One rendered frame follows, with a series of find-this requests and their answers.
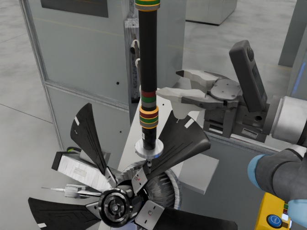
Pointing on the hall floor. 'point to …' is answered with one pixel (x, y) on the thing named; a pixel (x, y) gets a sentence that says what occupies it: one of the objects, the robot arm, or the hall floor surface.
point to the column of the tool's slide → (130, 63)
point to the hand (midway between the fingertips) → (171, 79)
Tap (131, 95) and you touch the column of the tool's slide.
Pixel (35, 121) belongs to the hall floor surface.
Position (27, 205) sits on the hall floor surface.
